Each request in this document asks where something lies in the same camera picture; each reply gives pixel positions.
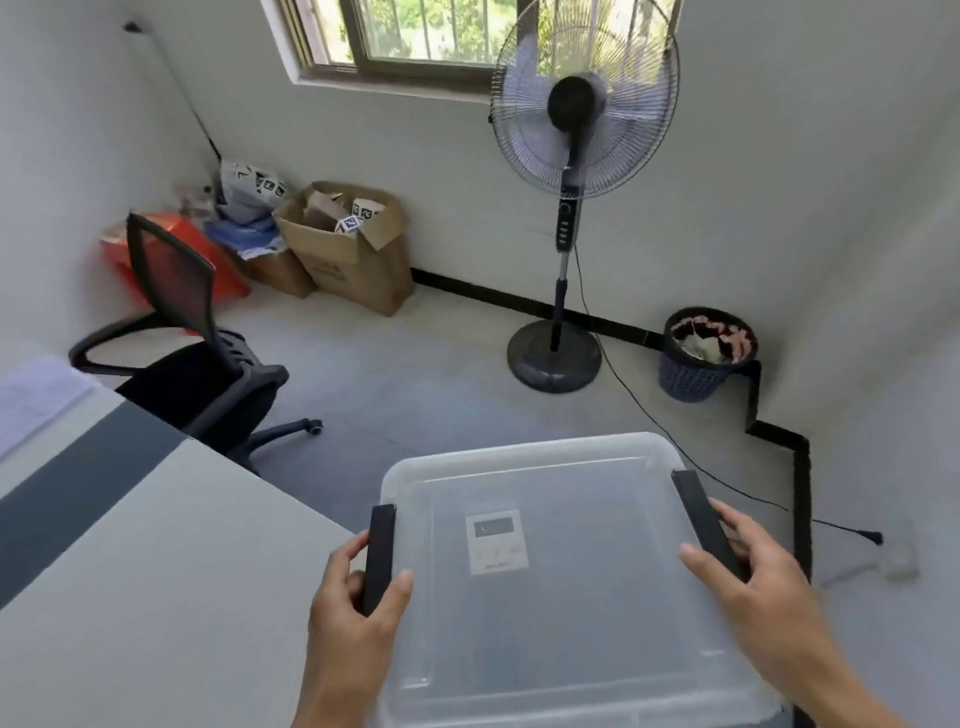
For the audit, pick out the person's right hand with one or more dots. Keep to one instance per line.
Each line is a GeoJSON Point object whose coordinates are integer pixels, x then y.
{"type": "Point", "coordinates": [780, 600]}

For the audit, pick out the person's left hand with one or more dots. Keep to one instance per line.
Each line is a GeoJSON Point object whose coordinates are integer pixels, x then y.
{"type": "Point", "coordinates": [345, 637]}

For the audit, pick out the person's left thumb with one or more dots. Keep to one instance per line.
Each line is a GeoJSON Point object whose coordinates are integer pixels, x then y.
{"type": "Point", "coordinates": [394, 604]}

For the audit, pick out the person's right thumb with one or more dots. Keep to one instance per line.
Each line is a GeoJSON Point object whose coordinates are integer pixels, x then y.
{"type": "Point", "coordinates": [709, 577]}

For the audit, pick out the clear plastic storage box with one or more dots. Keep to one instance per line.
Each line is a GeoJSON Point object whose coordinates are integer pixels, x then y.
{"type": "Point", "coordinates": [555, 600]}

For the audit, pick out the person's left forearm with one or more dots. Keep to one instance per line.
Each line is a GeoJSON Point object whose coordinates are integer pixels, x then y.
{"type": "Point", "coordinates": [337, 701]}

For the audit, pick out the person's right forearm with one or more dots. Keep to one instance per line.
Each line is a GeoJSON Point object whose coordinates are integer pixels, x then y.
{"type": "Point", "coordinates": [825, 686]}

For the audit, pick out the blue trash bin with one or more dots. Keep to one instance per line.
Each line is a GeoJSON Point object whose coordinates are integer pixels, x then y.
{"type": "Point", "coordinates": [705, 367]}

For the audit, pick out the black office chair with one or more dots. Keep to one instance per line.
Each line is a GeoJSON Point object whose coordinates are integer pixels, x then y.
{"type": "Point", "coordinates": [202, 375]}

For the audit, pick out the large open cardboard box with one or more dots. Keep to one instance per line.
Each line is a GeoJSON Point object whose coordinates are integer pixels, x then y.
{"type": "Point", "coordinates": [352, 262]}

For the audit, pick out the small cardboard box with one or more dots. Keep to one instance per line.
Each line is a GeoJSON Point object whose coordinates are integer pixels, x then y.
{"type": "Point", "coordinates": [277, 271]}

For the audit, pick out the red plastic bag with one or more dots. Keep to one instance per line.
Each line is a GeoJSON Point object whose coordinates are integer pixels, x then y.
{"type": "Point", "coordinates": [225, 277]}

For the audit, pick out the white marker cube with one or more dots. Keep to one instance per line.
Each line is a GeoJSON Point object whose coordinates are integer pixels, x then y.
{"type": "Point", "coordinates": [349, 224]}
{"type": "Point", "coordinates": [366, 209]}

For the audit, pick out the blue plastic bag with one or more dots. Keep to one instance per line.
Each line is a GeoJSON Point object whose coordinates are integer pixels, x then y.
{"type": "Point", "coordinates": [244, 234]}

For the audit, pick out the white paper sheets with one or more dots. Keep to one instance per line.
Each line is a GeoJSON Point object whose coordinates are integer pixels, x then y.
{"type": "Point", "coordinates": [37, 401]}

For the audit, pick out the white bag with marker prints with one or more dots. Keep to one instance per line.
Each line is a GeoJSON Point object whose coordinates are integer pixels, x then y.
{"type": "Point", "coordinates": [244, 191]}

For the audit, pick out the black standing fan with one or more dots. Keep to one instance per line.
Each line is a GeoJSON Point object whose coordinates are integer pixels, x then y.
{"type": "Point", "coordinates": [576, 105]}

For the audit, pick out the white wall outlet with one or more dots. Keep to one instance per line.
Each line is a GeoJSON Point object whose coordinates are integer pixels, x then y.
{"type": "Point", "coordinates": [902, 553]}

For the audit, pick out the window with brown frame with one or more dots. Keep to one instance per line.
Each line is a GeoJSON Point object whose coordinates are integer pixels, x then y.
{"type": "Point", "coordinates": [390, 45]}

